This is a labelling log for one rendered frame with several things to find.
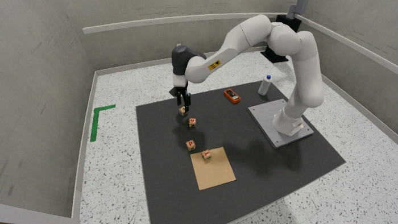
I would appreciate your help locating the beige mat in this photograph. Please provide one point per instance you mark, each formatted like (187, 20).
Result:
(213, 172)

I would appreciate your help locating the white plastic bottle with blue cap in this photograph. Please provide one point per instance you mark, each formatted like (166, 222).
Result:
(265, 85)

